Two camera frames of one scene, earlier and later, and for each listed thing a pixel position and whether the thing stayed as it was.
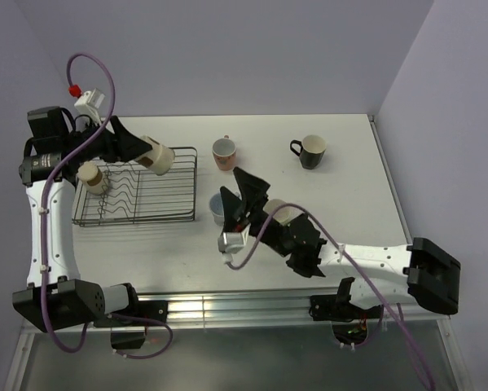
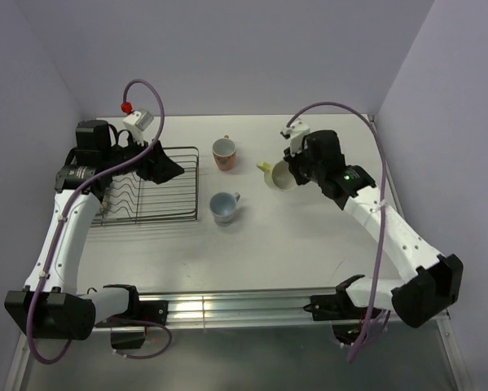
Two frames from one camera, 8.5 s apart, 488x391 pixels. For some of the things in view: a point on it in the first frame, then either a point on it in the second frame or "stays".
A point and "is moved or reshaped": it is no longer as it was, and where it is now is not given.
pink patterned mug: [224, 152] stays
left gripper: [121, 146] to [156, 167]
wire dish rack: [137, 195] stays
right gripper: [253, 193] to [292, 161]
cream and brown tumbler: [91, 177] is moved or reshaped
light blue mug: [217, 208] stays
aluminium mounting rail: [242, 310] stays
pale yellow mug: [285, 214] to [278, 175]
